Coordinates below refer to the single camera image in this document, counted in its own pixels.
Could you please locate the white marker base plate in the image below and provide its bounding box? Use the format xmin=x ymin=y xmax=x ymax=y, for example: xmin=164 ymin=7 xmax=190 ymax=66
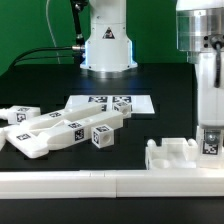
xmin=65 ymin=95 xmax=155 ymax=114

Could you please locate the black cable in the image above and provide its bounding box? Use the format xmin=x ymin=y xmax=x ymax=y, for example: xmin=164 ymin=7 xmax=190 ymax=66
xmin=7 ymin=45 xmax=86 ymax=71

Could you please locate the white U-shaped border frame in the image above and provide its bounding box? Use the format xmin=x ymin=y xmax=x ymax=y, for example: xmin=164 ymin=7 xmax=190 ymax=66
xmin=0 ymin=161 xmax=224 ymax=199

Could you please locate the white chair seat block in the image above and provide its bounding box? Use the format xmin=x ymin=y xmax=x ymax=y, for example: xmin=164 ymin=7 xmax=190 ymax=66
xmin=145 ymin=138 xmax=199 ymax=170

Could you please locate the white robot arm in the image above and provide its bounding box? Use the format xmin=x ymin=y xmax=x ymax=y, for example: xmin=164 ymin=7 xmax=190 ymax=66
xmin=72 ymin=0 xmax=224 ymax=144

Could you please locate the white cube with hole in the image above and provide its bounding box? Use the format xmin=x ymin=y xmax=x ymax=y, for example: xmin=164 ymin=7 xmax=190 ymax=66
xmin=91 ymin=124 xmax=114 ymax=148

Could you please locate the white piece at left edge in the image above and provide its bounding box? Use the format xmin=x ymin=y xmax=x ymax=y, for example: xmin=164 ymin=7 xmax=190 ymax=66
xmin=0 ymin=128 xmax=6 ymax=151

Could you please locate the long white chair side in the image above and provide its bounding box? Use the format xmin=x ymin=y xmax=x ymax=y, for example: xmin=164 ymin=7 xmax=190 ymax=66
xmin=4 ymin=111 xmax=123 ymax=159

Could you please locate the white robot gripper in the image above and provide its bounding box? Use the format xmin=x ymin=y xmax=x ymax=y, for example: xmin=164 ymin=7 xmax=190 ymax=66
xmin=195 ymin=53 xmax=224 ymax=144

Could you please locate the thin white cable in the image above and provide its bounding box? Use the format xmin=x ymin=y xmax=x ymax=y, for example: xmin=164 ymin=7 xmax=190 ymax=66
xmin=45 ymin=0 xmax=62 ymax=65

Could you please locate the small white tagged cube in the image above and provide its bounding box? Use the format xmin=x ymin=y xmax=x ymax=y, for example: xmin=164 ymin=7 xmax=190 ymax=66
xmin=113 ymin=101 xmax=131 ymax=118

